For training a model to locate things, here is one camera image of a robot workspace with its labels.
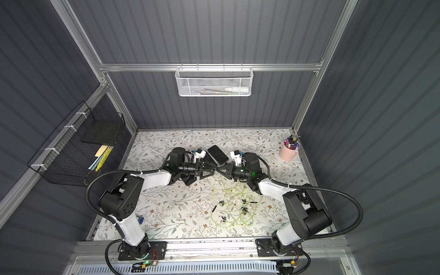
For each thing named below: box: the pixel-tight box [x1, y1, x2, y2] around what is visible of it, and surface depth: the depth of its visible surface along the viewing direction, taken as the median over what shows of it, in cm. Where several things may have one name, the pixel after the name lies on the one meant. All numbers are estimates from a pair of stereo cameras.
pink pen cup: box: [279, 134, 301, 161], surface depth 98 cm
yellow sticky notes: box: [94, 144, 109, 157], surface depth 78 cm
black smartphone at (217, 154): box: [207, 144, 229, 165], surface depth 110 cm
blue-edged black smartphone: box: [207, 144, 229, 166], surface depth 110 cm
